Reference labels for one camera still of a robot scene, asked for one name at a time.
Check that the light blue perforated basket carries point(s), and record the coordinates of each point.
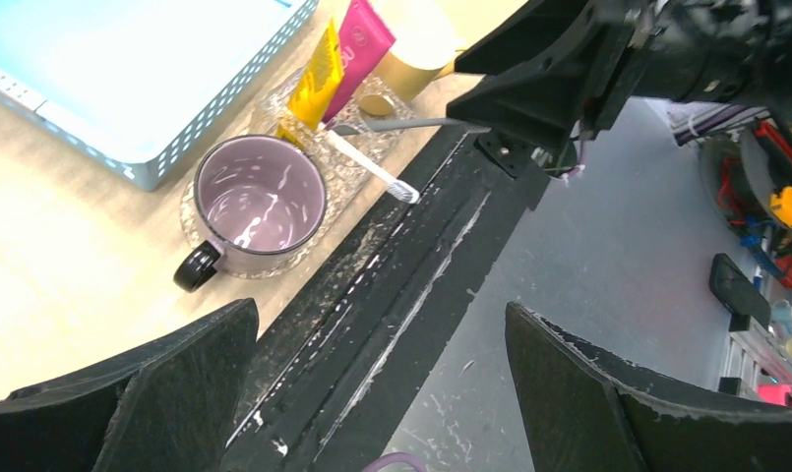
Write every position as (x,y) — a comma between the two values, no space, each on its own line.
(134,84)

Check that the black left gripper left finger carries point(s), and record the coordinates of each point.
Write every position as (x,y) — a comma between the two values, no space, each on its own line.
(166,405)

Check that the white toothbrush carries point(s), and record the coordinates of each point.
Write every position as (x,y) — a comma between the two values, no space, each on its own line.
(397,188)

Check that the purple mug black handle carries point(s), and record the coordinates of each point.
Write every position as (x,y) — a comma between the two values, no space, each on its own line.
(257,199)

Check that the yellow mug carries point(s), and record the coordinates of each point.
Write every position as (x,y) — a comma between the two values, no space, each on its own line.
(425,48)

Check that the pink toothpaste tube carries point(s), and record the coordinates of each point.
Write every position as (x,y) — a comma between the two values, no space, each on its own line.
(364,40)

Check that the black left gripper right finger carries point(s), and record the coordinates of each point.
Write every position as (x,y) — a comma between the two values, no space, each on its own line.
(585,408)

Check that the textured clear oval tray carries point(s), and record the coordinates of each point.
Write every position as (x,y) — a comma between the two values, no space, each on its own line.
(258,203)

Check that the yellow black tool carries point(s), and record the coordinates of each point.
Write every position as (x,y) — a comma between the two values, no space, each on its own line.
(780,204)

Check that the pink object on floor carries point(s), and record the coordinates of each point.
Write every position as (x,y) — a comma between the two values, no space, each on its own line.
(776,393)

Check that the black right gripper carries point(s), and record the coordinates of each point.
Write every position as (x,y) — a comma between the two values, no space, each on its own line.
(539,88)

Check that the clear textured square dish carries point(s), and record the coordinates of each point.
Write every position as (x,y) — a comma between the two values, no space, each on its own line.
(345,178)

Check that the black metal base frame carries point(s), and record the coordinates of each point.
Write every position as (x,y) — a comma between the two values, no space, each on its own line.
(335,372)

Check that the grey toothbrush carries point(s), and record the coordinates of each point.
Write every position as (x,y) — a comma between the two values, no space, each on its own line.
(383,126)

